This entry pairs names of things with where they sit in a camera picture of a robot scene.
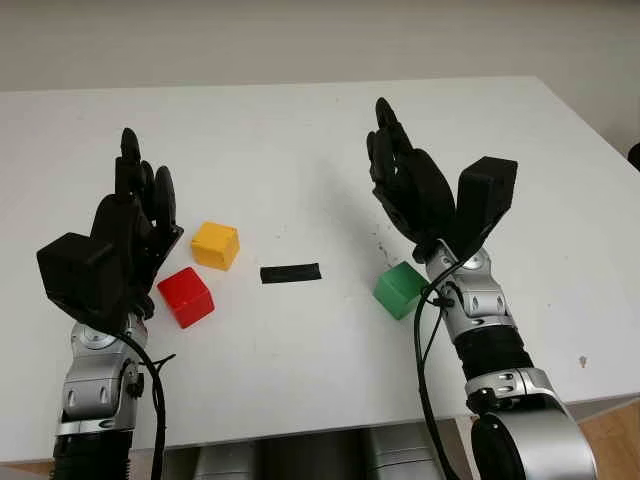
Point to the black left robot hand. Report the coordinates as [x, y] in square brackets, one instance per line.
[132, 225]

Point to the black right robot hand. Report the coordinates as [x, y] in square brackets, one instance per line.
[420, 190]

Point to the yellow wooden block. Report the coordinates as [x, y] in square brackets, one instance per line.
[212, 245]

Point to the red wooden block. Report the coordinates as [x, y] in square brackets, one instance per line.
[185, 297]

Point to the green wooden block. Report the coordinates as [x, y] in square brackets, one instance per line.
[400, 290]

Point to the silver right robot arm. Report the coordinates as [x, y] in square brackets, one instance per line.
[480, 300]

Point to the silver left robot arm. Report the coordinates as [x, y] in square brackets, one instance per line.
[95, 380]

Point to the black tape strip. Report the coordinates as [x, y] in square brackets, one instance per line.
[290, 274]

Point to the black chair part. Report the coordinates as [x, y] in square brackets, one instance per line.
[635, 157]

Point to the grey robot torso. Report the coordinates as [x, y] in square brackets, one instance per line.
[280, 455]

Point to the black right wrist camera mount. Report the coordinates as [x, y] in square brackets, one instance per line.
[485, 200]

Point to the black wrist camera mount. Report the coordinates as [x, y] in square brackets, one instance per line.
[485, 200]
[75, 275]

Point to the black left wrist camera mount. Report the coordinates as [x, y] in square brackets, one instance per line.
[75, 275]

